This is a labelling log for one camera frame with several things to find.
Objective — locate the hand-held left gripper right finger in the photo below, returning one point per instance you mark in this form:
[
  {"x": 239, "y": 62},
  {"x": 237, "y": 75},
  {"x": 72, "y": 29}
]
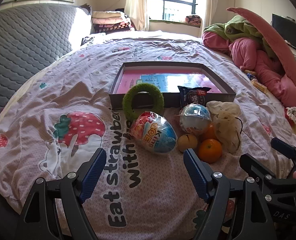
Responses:
[{"x": 195, "y": 175}]

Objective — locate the grey quilted headboard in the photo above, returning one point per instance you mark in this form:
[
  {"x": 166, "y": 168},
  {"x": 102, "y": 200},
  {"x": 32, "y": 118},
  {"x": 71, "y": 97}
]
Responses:
[{"x": 25, "y": 42}]

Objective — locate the small yellow snack packet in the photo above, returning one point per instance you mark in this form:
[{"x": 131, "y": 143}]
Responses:
[{"x": 250, "y": 72}]

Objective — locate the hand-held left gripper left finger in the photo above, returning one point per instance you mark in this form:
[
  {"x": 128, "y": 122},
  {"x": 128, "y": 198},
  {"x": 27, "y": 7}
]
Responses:
[{"x": 94, "y": 172}]

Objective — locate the blue candy packet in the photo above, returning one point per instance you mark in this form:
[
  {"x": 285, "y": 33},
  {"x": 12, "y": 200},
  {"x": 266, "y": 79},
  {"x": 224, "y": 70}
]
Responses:
[{"x": 252, "y": 76}]

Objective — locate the red patterned pillow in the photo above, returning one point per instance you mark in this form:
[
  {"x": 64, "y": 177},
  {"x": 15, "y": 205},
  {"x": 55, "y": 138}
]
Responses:
[{"x": 193, "y": 20}]

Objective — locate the dark patterned folded blanket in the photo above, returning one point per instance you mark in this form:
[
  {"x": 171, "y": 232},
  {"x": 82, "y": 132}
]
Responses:
[{"x": 113, "y": 28}]

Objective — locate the pink folded blanket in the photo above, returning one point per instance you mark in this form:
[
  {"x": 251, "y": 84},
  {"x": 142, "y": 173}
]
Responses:
[{"x": 110, "y": 21}]

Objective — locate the black patterned cloth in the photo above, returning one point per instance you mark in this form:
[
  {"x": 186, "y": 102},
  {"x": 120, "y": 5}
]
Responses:
[{"x": 88, "y": 40}]

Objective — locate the large toy egg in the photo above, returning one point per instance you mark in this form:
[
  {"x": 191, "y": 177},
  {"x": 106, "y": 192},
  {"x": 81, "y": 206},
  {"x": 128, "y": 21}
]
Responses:
[{"x": 158, "y": 137}]

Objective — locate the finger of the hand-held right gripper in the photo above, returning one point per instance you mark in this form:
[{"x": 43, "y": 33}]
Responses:
[
  {"x": 284, "y": 147},
  {"x": 255, "y": 166}
]

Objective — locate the cream folded blanket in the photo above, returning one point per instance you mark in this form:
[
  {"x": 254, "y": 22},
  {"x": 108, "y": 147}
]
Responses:
[{"x": 108, "y": 14}]

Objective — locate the orange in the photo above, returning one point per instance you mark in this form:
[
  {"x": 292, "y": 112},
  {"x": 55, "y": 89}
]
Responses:
[
  {"x": 210, "y": 151},
  {"x": 209, "y": 133}
]

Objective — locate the dark cloth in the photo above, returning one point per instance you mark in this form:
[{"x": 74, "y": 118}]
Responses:
[{"x": 84, "y": 8}]

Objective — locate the long pink cushion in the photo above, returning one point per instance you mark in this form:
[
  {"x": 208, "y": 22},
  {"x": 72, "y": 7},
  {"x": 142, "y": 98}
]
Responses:
[{"x": 275, "y": 37}]

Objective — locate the pink quilt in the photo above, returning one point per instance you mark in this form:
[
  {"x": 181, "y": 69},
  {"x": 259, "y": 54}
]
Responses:
[{"x": 252, "y": 55}]

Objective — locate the window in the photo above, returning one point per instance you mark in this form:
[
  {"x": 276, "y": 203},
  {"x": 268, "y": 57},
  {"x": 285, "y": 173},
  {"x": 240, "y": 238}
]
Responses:
[{"x": 178, "y": 0}]

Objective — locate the small blue white toy ball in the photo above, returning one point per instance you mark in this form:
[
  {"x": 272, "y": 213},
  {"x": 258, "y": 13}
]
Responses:
[{"x": 195, "y": 120}]

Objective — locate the large yellow snack packet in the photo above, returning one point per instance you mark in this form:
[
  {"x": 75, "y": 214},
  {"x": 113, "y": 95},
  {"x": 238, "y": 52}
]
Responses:
[{"x": 259, "y": 85}]

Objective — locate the shallow grey cardboard box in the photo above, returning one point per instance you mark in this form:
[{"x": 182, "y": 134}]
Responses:
[{"x": 170, "y": 102}]

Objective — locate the tan round fruit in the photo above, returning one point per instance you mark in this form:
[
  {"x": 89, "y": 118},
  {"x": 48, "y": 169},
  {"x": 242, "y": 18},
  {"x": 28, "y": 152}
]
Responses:
[{"x": 186, "y": 143}]

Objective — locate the dark blue cookie packet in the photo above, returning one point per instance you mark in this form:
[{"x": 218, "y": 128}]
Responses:
[{"x": 193, "y": 96}]

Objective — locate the green blanket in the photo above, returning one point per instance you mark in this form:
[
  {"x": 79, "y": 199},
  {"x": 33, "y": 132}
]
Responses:
[{"x": 237, "y": 27}]

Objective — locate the cream curtain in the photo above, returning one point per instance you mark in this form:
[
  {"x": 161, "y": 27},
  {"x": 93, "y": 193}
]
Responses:
[
  {"x": 211, "y": 2},
  {"x": 136, "y": 5}
]

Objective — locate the black wall television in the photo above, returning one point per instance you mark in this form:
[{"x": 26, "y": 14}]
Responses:
[{"x": 286, "y": 31}]

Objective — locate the red white scrunchie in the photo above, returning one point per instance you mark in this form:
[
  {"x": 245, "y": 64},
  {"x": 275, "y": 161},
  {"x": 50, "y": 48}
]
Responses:
[{"x": 292, "y": 113}]

